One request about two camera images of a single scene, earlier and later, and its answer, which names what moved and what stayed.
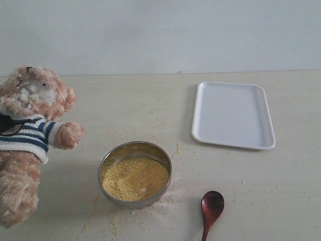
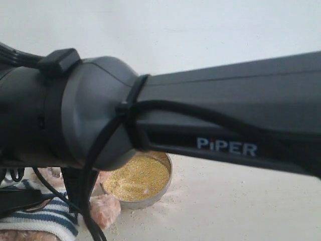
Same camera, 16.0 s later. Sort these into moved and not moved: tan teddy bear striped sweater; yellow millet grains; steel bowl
Moved: tan teddy bear striped sweater
Not moved: yellow millet grains; steel bowl
